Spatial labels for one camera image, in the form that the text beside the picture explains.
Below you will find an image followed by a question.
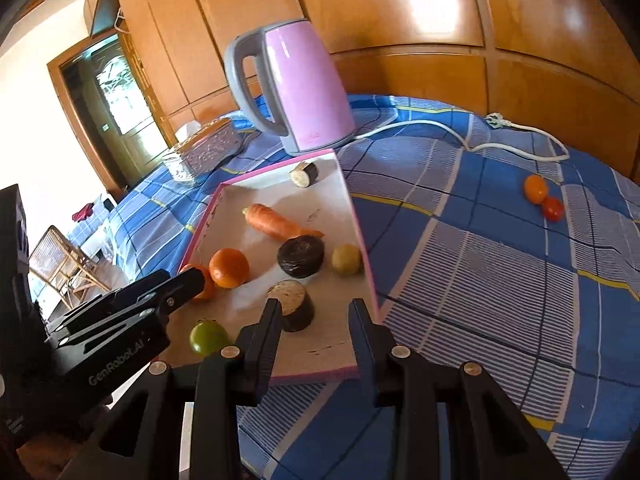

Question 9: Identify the green tomato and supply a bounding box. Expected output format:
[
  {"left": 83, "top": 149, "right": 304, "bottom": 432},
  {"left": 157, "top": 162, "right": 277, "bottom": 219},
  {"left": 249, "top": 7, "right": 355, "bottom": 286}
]
[{"left": 189, "top": 320, "right": 231, "bottom": 356}]

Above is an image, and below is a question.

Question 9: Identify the large orange tangerine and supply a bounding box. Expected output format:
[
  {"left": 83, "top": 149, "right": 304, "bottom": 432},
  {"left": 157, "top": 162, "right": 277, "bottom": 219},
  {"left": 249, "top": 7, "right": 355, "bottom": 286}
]
[{"left": 208, "top": 248, "right": 250, "bottom": 289}]

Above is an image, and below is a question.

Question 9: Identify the orange carrot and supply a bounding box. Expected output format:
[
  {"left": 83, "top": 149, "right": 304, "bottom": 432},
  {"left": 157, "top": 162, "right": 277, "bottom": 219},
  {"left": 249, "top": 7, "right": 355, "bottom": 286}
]
[{"left": 242, "top": 204, "right": 324, "bottom": 242}]

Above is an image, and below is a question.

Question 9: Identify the eggplant chunk with pale face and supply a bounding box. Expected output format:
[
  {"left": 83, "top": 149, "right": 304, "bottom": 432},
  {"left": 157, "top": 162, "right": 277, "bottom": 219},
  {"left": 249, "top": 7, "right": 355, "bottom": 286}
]
[{"left": 267, "top": 280, "right": 314, "bottom": 333}]

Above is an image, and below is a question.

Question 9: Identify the dark round eggplant slice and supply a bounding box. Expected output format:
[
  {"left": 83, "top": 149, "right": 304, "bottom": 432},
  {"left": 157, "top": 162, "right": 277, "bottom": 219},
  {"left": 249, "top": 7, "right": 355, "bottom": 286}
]
[{"left": 277, "top": 235, "right": 324, "bottom": 278}]

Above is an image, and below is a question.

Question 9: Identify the pale yellow potato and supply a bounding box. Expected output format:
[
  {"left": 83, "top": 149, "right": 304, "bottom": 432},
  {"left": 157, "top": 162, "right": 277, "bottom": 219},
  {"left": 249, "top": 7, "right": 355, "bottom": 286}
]
[{"left": 331, "top": 244, "right": 362, "bottom": 276}]

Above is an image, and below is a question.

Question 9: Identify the small eggplant end piece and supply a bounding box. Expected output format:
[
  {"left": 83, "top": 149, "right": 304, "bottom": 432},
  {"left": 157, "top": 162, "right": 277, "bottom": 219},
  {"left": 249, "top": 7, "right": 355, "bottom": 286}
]
[{"left": 290, "top": 162, "right": 319, "bottom": 188}]

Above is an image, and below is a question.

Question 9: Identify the left human hand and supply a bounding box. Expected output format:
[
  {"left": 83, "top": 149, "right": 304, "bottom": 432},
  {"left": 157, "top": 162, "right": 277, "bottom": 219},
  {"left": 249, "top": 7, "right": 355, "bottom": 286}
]
[{"left": 17, "top": 403, "right": 110, "bottom": 479}]

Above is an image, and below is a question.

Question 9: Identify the wooden rattan chair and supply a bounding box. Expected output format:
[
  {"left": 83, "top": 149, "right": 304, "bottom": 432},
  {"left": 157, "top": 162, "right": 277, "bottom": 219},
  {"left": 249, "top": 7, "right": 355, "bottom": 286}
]
[{"left": 29, "top": 226, "right": 110, "bottom": 310}]

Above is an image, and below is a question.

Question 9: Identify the silver ornate tissue box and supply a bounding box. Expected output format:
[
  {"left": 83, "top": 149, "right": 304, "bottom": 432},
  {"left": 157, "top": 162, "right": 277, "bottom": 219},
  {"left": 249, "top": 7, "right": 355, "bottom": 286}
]
[{"left": 162, "top": 118, "right": 243, "bottom": 183}]

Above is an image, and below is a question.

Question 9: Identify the wooden door with window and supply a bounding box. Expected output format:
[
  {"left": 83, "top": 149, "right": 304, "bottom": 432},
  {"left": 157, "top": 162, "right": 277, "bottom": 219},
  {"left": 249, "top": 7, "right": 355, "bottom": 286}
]
[{"left": 47, "top": 29, "right": 175, "bottom": 200}]

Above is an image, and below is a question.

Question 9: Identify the red tomato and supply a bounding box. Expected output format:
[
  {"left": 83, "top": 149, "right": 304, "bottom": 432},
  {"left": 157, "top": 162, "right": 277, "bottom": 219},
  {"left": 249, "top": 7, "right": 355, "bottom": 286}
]
[{"left": 540, "top": 196, "right": 564, "bottom": 222}]

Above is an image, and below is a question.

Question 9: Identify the pink electric kettle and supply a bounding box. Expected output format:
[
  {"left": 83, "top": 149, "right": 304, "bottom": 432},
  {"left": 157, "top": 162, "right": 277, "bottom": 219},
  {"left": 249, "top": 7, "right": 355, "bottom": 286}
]
[{"left": 224, "top": 18, "right": 356, "bottom": 156}]

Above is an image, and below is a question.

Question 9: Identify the small far orange tangerine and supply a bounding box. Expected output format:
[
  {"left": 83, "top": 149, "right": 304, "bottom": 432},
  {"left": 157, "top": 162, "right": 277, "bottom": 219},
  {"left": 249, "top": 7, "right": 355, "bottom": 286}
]
[{"left": 523, "top": 174, "right": 549, "bottom": 206}]

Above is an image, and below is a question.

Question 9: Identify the white kettle power cord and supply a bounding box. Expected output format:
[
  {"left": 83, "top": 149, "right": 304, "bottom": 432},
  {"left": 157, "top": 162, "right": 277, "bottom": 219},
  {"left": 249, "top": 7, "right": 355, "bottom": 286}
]
[{"left": 351, "top": 112, "right": 572, "bottom": 164}]

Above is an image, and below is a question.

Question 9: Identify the wooden wall panelling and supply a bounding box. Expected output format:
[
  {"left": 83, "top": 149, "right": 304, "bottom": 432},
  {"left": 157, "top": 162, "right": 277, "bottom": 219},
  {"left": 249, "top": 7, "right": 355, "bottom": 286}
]
[{"left": 82, "top": 0, "right": 639, "bottom": 178}]

